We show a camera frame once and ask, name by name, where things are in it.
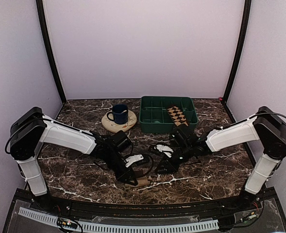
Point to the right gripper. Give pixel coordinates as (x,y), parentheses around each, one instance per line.
(170,167)

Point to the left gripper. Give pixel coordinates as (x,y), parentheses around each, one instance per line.
(126,174)

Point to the brown argyle sock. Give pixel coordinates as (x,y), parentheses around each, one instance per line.
(177,116)

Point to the green divided plastic tray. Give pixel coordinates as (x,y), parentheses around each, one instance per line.
(154,116)

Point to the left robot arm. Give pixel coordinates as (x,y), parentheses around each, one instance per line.
(34,127)

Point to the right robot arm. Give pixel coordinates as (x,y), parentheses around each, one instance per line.
(265,126)

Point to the cream round coaster plate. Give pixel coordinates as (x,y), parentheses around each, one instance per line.
(114,122)

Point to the dark blue enamel mug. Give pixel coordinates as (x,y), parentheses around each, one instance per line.
(119,114)

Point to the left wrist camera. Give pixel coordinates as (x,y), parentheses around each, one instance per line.
(137,159)

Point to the white slotted cable duct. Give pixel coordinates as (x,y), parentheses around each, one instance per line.
(118,226)

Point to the black front rail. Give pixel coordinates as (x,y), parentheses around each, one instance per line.
(74,208)

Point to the left black frame post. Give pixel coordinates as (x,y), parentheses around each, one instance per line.
(48,48)

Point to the black frame post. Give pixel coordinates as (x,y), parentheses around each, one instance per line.
(239,49)
(48,48)

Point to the right black frame post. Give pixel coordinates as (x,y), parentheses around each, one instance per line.
(239,49)

